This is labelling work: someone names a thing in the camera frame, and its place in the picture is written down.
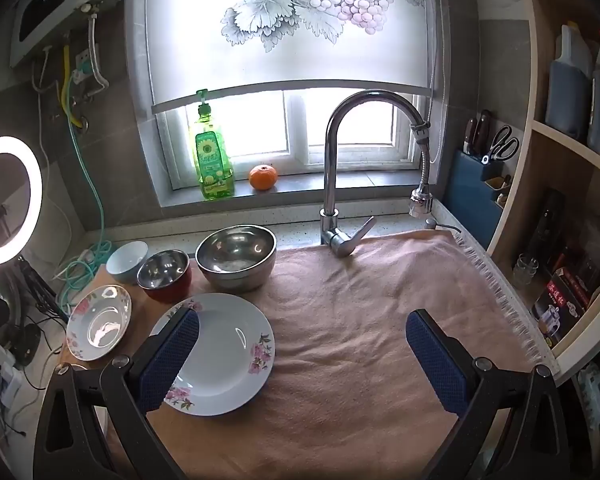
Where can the dark tall bottle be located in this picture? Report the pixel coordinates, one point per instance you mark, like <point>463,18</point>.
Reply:
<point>551,230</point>

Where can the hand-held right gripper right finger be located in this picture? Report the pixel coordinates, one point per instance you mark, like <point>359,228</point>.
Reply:
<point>437,365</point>

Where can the orange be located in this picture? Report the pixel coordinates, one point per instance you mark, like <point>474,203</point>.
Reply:
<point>263,178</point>

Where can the flexible faucet sprayer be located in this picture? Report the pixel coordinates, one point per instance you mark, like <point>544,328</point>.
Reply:
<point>422,195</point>

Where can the small clear glass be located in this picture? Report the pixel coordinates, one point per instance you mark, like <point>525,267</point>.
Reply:
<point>525,270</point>

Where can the light blue ceramic bowl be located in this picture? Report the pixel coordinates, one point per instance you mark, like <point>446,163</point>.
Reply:
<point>125,260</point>

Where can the grey water heater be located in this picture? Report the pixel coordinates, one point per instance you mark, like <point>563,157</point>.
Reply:
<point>55,5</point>

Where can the large steel bowl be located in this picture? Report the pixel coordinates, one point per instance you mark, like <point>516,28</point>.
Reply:
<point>235,255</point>

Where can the small floral white plate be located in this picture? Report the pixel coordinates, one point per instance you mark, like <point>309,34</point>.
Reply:
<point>97,325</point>

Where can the red and black box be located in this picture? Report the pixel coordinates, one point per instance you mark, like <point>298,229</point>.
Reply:
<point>565,300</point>

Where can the black tripod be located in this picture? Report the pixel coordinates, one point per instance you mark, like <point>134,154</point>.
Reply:
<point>35,285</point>

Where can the chrome faucet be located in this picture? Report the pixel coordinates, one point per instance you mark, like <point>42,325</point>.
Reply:
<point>330,160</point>

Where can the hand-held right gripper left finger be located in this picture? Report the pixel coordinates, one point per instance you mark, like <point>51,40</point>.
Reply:
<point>172,360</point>

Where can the grape print roller blind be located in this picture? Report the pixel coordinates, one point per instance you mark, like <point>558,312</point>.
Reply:
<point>280,60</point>

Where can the blue knife holder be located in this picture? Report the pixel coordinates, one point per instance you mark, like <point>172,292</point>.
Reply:
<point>472,200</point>

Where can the wooden shelf unit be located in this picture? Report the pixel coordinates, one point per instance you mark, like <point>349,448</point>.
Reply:
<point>530,170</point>

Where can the large floral white plate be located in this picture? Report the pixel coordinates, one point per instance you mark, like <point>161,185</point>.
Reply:
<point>225,355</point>

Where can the white power strip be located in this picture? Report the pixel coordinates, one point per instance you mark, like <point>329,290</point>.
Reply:
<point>7,365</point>

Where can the peach towel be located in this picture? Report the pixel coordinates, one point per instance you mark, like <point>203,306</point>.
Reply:
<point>355,310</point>

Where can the white framed window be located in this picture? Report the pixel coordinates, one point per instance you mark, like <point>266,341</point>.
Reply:
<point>360,130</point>

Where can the green dish soap bottle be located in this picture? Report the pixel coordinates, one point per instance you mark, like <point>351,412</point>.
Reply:
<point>212,160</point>

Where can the red steel bowl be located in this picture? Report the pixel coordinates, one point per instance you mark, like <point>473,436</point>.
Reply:
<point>162,270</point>

